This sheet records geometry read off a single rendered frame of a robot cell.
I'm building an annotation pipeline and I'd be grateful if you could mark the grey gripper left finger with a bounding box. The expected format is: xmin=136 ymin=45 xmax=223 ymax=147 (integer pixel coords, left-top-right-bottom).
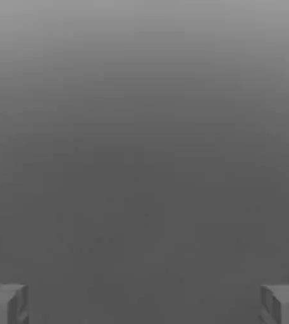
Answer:
xmin=0 ymin=283 xmax=30 ymax=324

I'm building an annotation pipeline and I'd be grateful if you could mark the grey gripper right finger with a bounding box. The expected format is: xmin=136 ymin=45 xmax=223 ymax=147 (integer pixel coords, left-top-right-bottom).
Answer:
xmin=259 ymin=283 xmax=289 ymax=324

